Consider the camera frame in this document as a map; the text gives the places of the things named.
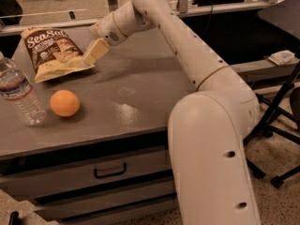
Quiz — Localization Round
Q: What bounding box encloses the black drawer handle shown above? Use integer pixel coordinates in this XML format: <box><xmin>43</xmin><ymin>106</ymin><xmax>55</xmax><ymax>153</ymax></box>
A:
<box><xmin>93</xmin><ymin>162</ymin><xmax>128</xmax><ymax>179</ymax></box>

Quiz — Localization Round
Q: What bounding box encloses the small white box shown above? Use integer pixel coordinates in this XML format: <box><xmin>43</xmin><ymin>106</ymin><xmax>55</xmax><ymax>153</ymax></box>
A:
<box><xmin>268</xmin><ymin>50</ymin><xmax>294</xmax><ymax>66</ymax></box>

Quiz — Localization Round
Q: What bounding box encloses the metal railing frame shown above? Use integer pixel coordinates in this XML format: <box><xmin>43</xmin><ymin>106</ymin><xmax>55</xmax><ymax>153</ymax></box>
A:
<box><xmin>0</xmin><ymin>0</ymin><xmax>284</xmax><ymax>37</ymax></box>

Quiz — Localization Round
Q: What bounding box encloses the grey drawer cabinet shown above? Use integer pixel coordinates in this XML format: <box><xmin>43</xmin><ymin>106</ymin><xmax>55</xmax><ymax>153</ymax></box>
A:
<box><xmin>0</xmin><ymin>29</ymin><xmax>193</xmax><ymax>225</ymax></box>

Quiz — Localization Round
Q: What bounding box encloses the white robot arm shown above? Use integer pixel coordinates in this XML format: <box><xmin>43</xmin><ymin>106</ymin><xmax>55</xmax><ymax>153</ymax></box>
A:
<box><xmin>83</xmin><ymin>0</ymin><xmax>262</xmax><ymax>225</ymax></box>

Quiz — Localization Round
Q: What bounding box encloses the clear plastic water bottle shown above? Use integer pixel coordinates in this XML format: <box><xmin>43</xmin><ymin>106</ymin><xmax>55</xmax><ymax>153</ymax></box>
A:
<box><xmin>0</xmin><ymin>52</ymin><xmax>47</xmax><ymax>126</ymax></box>

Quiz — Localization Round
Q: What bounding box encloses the black cable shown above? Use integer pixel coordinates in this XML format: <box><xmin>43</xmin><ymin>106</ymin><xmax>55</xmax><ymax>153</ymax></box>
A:
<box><xmin>201</xmin><ymin>3</ymin><xmax>215</xmax><ymax>39</ymax></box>

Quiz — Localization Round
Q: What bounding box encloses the black tripod stand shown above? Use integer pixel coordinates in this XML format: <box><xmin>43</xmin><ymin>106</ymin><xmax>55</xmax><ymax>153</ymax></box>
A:
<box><xmin>243</xmin><ymin>59</ymin><xmax>300</xmax><ymax>189</ymax></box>

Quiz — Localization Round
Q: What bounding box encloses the brown sea salt chip bag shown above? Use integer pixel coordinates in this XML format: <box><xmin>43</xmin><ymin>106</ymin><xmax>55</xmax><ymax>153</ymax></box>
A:
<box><xmin>21</xmin><ymin>27</ymin><xmax>95</xmax><ymax>83</ymax></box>

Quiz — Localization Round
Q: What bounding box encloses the black object on floor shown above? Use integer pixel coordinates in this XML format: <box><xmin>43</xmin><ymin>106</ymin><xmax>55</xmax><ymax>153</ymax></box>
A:
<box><xmin>8</xmin><ymin>211</ymin><xmax>20</xmax><ymax>225</ymax></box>

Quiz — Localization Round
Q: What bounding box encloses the orange fruit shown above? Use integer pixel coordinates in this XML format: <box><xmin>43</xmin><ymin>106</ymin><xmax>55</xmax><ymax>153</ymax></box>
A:
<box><xmin>50</xmin><ymin>90</ymin><xmax>80</xmax><ymax>117</ymax></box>

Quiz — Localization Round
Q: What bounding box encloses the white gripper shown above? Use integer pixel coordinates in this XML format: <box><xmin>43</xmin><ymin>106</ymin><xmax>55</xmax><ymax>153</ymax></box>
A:
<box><xmin>82</xmin><ymin>2</ymin><xmax>154</xmax><ymax>66</ymax></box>

